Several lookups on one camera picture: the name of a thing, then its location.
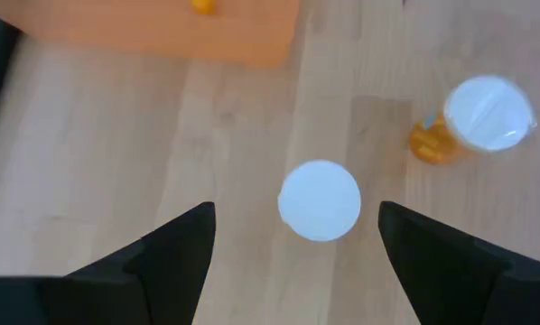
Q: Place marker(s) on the translucent orange plastic bin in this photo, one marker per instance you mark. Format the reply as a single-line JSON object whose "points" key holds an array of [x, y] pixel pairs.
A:
{"points": [[161, 31]]}

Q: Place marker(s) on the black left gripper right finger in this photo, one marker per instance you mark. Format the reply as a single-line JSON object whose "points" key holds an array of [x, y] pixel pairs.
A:
{"points": [[468, 280]]}

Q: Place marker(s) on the short amber pill bottle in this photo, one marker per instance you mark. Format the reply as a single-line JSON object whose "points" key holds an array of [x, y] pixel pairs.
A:
{"points": [[319, 201]]}

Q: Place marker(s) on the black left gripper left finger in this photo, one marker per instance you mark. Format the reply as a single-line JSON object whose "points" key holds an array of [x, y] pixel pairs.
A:
{"points": [[116, 293]]}

